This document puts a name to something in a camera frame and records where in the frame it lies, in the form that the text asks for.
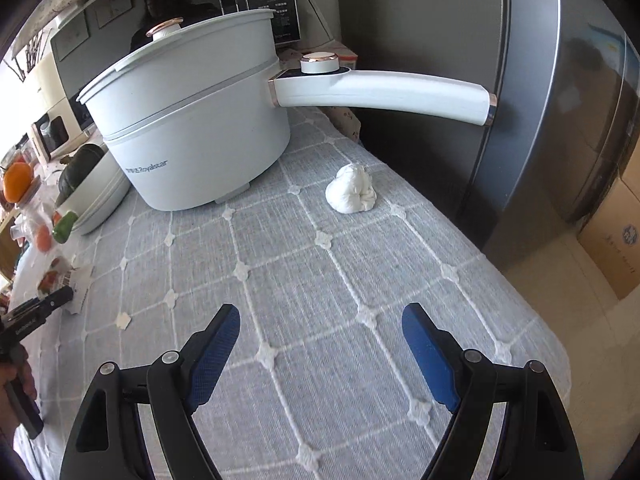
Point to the white tissue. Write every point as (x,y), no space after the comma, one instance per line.
(350,190)

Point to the small tangerine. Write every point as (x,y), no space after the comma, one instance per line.
(44,237)

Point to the small green vegetable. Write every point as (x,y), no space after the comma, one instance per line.
(65,227)

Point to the floral tablecloth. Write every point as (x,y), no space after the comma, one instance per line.
(347,122)

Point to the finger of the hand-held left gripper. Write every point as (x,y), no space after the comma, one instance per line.
(55,299)

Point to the cream ceramic bowl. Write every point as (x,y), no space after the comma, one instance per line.
(105,200)

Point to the dark green squash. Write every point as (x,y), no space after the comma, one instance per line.
(80,170)

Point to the cardboard box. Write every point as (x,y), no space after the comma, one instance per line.
(615,240)

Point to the grey refrigerator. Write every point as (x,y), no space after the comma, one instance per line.
(525,110)

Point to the grey checked tablecloth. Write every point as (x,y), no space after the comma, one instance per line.
(300,285)

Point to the white electric pot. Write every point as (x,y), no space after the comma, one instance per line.
(200,135)

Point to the white air fryer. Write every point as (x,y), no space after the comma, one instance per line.
(45,90)

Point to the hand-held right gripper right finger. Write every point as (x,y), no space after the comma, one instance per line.
(430,360)

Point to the person's left hand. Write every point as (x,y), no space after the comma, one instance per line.
(29,380)

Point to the small white paper scrap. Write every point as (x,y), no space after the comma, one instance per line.
(123,321)

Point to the large orange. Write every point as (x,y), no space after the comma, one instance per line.
(17,182)

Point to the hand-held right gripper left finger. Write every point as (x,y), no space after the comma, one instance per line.
(215,355)

